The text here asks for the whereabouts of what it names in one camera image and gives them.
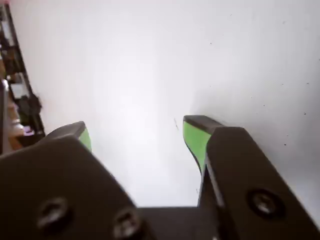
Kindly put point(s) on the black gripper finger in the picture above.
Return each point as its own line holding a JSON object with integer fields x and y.
{"x": 55, "y": 180}
{"x": 245, "y": 175}

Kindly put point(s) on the black shelf rack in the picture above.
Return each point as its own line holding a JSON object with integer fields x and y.
{"x": 27, "y": 105}

